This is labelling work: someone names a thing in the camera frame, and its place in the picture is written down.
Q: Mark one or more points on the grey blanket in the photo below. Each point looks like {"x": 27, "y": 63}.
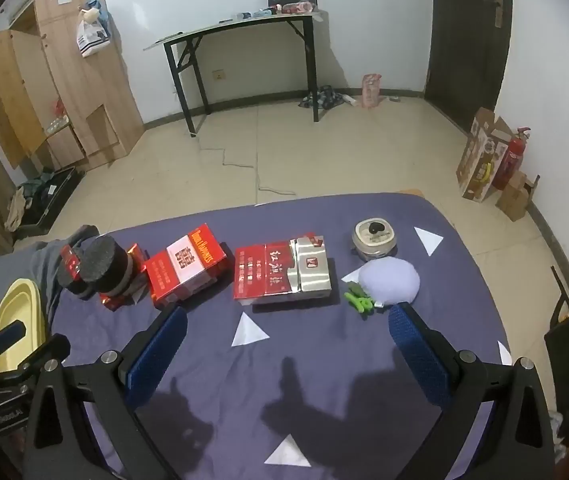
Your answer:
{"x": 39, "y": 260}

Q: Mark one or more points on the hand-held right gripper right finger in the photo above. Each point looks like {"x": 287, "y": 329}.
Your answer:
{"x": 419, "y": 355}

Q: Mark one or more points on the lavender plush pouch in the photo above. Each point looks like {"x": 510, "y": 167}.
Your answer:
{"x": 389, "y": 280}

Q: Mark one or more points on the wall outlet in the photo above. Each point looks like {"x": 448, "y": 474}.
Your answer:
{"x": 220, "y": 75}

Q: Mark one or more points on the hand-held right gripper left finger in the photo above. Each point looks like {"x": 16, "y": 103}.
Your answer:
{"x": 157, "y": 355}

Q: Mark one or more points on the black suitcase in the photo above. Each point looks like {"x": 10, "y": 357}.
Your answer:
{"x": 49, "y": 200}

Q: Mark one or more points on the yellow plastic basin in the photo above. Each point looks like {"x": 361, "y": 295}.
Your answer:
{"x": 14, "y": 310}

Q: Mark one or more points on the dark checked cloth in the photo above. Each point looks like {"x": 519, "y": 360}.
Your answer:
{"x": 322, "y": 99}

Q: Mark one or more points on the dark door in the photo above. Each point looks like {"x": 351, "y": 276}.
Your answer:
{"x": 464, "y": 45}

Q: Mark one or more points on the black folding table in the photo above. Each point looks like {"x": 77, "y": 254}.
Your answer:
{"x": 244, "y": 25}

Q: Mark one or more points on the white plastic bag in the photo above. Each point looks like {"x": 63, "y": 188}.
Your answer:
{"x": 92, "y": 40}

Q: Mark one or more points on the long red box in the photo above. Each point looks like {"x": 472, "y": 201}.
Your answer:
{"x": 137, "y": 260}

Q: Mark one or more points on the wooden wardrobe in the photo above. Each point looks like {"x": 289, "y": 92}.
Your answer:
{"x": 79, "y": 85}

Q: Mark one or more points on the colourful shelf items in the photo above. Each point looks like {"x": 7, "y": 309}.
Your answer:
{"x": 58, "y": 117}

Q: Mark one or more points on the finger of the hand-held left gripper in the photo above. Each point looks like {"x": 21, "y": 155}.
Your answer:
{"x": 7, "y": 337}
{"x": 44, "y": 352}

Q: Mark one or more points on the small red box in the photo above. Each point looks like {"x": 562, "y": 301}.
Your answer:
{"x": 69, "y": 260}

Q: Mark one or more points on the small brown cardboard box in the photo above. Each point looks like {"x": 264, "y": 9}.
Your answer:
{"x": 514, "y": 195}

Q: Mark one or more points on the beige clothes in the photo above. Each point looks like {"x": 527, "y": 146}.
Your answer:
{"x": 17, "y": 210}

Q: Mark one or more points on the printed cardboard box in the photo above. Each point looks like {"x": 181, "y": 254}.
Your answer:
{"x": 479, "y": 165}

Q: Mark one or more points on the pink bag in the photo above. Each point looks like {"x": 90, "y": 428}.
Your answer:
{"x": 372, "y": 91}

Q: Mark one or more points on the silver round tin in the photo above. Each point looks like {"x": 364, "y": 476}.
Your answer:
{"x": 374, "y": 245}

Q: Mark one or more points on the red fire extinguisher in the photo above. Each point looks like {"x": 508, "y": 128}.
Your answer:
{"x": 509, "y": 160}

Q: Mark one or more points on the green plastic clip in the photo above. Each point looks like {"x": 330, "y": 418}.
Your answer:
{"x": 362, "y": 302}

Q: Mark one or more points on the red white cigarette box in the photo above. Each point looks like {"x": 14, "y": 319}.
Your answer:
{"x": 184, "y": 270}

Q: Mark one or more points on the red silver cigarette carton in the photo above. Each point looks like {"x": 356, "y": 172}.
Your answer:
{"x": 259, "y": 272}

